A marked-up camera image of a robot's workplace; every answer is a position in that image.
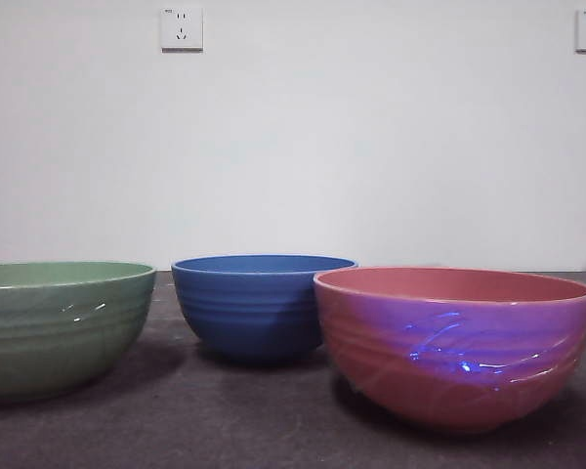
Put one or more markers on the red ribbed bowl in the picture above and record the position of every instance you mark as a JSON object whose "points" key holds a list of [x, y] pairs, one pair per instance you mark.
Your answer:
{"points": [[449, 381]]}

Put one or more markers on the green ribbed bowl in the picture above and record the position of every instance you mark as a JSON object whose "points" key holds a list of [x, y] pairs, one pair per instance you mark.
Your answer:
{"points": [[54, 337]]}

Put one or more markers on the blue ribbed bowl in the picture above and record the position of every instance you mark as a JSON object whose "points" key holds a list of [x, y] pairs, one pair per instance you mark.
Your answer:
{"points": [[244, 312]]}

